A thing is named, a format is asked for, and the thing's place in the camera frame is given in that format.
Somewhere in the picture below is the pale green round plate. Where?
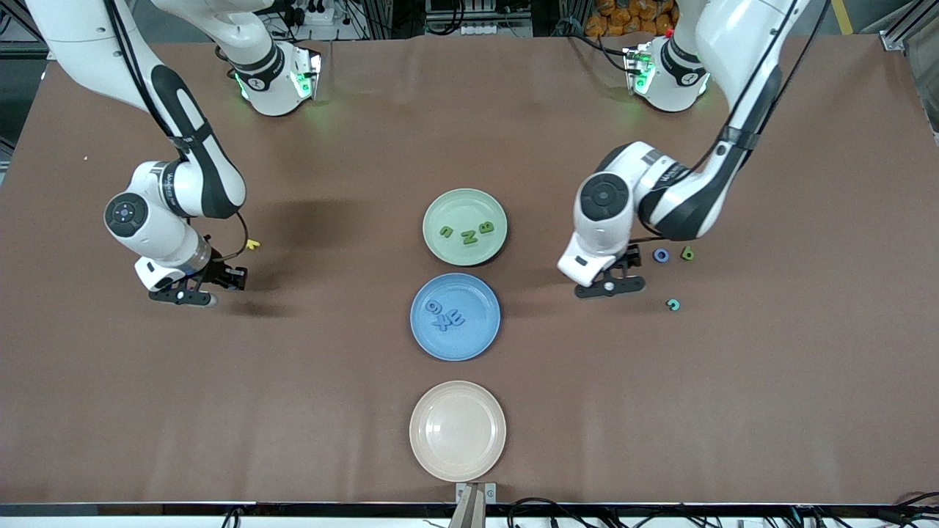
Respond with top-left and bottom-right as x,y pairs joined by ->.
423,188 -> 508,267

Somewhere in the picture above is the blue round plate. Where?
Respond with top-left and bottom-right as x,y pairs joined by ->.
410,273 -> 502,362

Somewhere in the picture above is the beige round plate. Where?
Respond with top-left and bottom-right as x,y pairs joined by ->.
409,380 -> 507,483

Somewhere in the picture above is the bag of orange fruit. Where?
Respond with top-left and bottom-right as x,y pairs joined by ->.
585,0 -> 676,37

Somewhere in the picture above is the metal table edge bracket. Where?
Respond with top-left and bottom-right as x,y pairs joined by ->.
449,482 -> 497,528

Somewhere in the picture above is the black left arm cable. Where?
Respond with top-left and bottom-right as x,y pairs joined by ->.
631,0 -> 831,244

